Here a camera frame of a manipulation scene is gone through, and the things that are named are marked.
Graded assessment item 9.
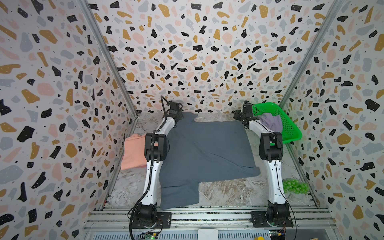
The left green circuit board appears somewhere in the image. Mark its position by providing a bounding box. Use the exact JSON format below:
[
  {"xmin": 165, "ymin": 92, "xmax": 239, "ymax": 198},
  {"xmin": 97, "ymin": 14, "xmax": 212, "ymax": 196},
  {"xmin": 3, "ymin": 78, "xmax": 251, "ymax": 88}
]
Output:
[{"xmin": 138, "ymin": 232, "xmax": 159, "ymax": 240}]

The left corner aluminium post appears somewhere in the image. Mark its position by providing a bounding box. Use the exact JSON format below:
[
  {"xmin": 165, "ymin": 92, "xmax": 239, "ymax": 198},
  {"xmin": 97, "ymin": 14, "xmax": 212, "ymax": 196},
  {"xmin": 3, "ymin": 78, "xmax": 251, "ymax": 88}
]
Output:
[{"xmin": 78, "ymin": 0, "xmax": 138, "ymax": 119}]

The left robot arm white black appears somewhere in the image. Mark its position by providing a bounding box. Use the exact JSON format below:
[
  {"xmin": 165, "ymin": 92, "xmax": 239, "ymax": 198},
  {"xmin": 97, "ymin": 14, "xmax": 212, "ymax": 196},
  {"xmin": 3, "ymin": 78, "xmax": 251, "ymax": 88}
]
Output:
[{"xmin": 130, "ymin": 97, "xmax": 183, "ymax": 228}]

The right circuit board with wires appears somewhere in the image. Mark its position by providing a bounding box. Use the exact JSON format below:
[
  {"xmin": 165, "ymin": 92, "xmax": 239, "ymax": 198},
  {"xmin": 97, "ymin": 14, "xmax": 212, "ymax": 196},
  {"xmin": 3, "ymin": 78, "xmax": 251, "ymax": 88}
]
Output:
[{"xmin": 269, "ymin": 231, "xmax": 286, "ymax": 240}]

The green plastic basket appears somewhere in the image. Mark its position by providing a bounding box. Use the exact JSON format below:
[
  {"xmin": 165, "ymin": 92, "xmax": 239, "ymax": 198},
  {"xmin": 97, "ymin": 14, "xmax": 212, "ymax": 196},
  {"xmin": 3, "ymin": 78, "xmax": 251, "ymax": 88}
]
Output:
[{"xmin": 253, "ymin": 103, "xmax": 302, "ymax": 144}]

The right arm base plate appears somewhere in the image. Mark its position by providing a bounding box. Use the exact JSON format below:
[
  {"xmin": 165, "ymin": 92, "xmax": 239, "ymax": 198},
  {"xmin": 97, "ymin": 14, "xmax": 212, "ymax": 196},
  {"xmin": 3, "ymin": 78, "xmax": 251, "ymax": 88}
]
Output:
[{"xmin": 251, "ymin": 211, "xmax": 294, "ymax": 228}]

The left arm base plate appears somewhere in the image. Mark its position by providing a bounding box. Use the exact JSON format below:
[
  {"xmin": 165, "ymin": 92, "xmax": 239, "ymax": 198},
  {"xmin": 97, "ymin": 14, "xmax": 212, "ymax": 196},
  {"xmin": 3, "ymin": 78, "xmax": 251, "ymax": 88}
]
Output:
[{"xmin": 130, "ymin": 212, "xmax": 172, "ymax": 229}]

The green plastic ball cluster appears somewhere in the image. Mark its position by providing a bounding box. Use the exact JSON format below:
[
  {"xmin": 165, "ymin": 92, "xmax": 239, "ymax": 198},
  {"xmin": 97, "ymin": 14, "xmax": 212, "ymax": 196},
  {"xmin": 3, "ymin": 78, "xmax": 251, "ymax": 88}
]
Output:
[{"xmin": 283, "ymin": 179, "xmax": 310, "ymax": 194}]

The lilac t shirt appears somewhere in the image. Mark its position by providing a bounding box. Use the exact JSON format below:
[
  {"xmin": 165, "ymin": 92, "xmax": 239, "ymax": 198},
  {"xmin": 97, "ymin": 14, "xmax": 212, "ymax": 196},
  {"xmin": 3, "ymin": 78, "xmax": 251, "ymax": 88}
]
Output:
[{"xmin": 258, "ymin": 113, "xmax": 283, "ymax": 133}]

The folded pink t shirt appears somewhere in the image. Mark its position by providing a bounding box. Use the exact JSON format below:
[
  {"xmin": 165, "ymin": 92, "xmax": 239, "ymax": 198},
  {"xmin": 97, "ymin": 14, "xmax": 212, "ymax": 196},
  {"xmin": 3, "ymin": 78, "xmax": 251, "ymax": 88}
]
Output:
[{"xmin": 121, "ymin": 134, "xmax": 147, "ymax": 170}]

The grey blue t shirt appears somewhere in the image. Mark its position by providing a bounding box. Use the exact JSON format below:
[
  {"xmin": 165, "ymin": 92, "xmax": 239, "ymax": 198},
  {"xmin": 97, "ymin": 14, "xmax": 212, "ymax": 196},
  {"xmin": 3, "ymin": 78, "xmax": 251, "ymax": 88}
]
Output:
[{"xmin": 159, "ymin": 113, "xmax": 261, "ymax": 210}]

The corner aluminium post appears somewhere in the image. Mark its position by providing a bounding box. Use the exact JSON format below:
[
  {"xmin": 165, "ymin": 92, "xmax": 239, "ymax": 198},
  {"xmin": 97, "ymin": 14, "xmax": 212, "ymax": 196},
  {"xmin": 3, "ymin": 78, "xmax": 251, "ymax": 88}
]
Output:
[
  {"xmin": 279, "ymin": 0, "xmax": 343, "ymax": 108},
  {"xmin": 78, "ymin": 0, "xmax": 138, "ymax": 119}
]

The right corner aluminium post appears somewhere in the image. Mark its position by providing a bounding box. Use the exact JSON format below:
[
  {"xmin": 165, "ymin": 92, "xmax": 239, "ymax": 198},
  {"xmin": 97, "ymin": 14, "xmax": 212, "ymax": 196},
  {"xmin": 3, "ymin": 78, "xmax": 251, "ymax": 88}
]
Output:
[{"xmin": 279, "ymin": 0, "xmax": 343, "ymax": 108}]

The aluminium mounting rail frame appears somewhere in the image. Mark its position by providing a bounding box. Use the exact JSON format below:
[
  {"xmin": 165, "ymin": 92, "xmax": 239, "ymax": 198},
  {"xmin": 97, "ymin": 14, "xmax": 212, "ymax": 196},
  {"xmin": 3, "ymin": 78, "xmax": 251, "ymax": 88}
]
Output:
[{"xmin": 83, "ymin": 205, "xmax": 342, "ymax": 240}]

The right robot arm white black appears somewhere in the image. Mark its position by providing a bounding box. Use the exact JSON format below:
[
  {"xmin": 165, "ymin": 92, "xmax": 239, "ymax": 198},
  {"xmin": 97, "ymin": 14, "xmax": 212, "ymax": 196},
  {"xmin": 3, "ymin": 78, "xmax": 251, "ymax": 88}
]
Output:
[{"xmin": 234, "ymin": 101, "xmax": 293, "ymax": 227}]

